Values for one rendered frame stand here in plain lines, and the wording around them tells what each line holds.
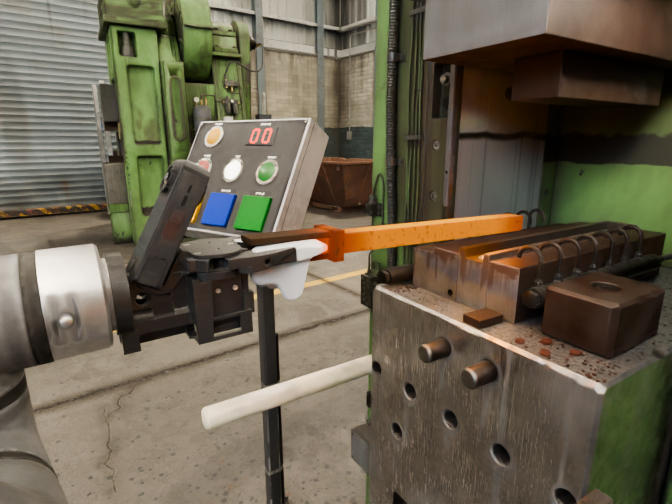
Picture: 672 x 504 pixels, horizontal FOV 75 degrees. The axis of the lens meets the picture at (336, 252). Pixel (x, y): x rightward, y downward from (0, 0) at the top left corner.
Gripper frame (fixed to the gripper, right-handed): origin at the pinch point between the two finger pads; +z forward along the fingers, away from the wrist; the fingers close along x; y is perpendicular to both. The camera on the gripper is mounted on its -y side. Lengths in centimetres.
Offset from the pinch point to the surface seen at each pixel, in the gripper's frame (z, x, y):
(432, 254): 26.4, -8.3, 7.5
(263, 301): 17, -56, 29
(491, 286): 26.4, 3.3, 9.6
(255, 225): 9.8, -41.3, 6.0
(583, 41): 34.8, 7.4, -21.7
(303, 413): 53, -109, 105
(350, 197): 377, -552, 82
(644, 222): 74, 1, 6
